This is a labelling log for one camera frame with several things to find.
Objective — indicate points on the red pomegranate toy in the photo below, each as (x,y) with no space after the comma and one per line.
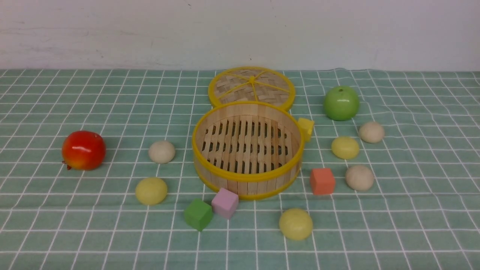
(83,150)

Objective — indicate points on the green apple toy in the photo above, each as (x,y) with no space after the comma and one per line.
(341,103)

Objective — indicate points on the orange cube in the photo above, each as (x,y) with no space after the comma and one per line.
(322,181)

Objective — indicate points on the green checkered tablecloth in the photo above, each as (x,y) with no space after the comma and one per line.
(422,212)

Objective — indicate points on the yellow bun front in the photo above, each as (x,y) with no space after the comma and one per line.
(296,224)

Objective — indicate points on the bamboo steamer tray yellow rim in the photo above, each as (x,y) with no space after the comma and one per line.
(251,148)

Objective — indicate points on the white bun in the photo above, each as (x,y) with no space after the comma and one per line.
(161,152)
(359,178)
(371,132)

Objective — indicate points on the yellow bun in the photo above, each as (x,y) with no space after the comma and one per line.
(345,147)
(296,224)
(151,191)

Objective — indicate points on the yellow cube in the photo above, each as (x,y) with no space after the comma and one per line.
(307,127)

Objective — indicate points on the green cube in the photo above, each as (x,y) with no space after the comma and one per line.
(198,214)

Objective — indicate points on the woven bamboo steamer lid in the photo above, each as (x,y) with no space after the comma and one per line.
(252,83)

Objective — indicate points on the pink cube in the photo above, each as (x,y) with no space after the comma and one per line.
(225,203)

